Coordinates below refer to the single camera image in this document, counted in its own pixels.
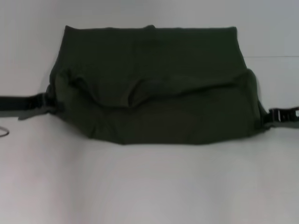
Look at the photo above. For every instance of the dark green FREE t-shirt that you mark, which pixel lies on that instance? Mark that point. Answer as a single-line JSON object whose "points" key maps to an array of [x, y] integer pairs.
{"points": [[151, 70]]}

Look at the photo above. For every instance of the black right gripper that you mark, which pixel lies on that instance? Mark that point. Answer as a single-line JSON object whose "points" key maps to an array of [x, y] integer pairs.
{"points": [[283, 117]]}

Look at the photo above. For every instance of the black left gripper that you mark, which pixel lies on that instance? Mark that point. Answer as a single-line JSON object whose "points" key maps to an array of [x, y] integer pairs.
{"points": [[21, 105]]}

